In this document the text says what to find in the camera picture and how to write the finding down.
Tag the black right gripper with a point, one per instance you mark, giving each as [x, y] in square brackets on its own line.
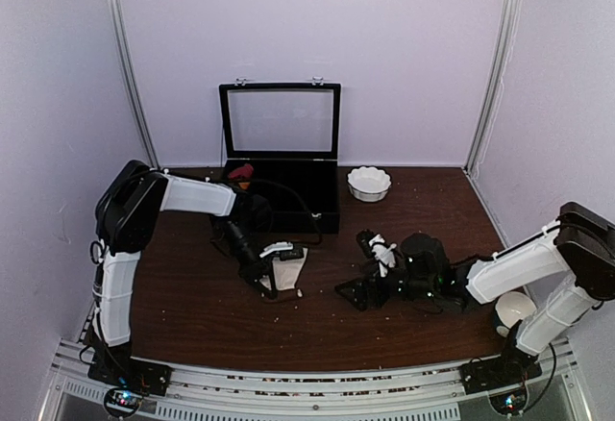
[360, 285]

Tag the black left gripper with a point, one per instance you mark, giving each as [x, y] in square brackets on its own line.
[253, 272]

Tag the beige striped sock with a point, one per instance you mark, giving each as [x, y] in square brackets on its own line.
[287, 267]

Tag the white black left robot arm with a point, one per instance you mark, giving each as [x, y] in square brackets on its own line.
[126, 218]

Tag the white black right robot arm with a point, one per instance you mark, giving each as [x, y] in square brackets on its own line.
[578, 244]

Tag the maroon yellow argyle sock roll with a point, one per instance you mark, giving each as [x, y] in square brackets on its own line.
[242, 175]

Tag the white scalloped ceramic bowl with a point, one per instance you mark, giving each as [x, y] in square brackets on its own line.
[368, 184]

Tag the white blue cup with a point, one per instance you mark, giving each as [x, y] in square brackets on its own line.
[510, 308]

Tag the black compartment storage box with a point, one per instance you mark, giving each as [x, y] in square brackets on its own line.
[289, 133]

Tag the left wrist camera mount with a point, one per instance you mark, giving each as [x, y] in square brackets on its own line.
[278, 249]

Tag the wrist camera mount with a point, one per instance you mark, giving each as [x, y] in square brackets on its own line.
[375, 248]
[278, 249]

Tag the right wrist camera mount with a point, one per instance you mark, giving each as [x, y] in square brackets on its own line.
[375, 248]

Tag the aluminium table edge rail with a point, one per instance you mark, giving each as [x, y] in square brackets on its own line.
[427, 392]

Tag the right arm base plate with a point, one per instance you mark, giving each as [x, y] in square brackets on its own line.
[480, 375]

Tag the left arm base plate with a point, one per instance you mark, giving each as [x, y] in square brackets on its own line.
[119, 369]

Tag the right aluminium frame post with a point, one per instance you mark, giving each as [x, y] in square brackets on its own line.
[491, 98]

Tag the aluminium frame post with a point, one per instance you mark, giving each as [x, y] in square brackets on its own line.
[130, 83]
[491, 98]

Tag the left aluminium frame post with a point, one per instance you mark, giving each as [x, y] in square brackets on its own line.
[130, 83]

